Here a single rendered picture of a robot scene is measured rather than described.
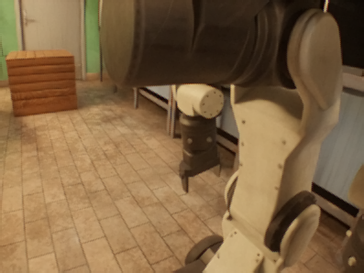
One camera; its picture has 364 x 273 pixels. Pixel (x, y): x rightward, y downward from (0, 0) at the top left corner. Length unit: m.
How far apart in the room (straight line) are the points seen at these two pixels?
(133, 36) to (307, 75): 0.19
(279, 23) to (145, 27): 0.15
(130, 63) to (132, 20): 0.03
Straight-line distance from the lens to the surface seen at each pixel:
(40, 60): 2.88
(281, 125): 0.38
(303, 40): 0.28
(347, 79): 1.15
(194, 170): 0.63
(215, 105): 0.54
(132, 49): 0.20
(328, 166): 1.31
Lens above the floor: 0.94
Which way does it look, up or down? 24 degrees down
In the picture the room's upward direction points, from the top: 5 degrees clockwise
